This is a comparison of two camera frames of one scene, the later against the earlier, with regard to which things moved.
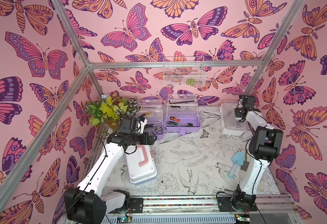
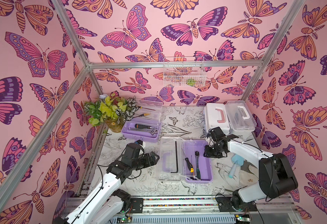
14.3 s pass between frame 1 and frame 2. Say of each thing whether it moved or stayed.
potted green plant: stayed
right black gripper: moved
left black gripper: moved
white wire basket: stayed
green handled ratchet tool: moved
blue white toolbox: moved
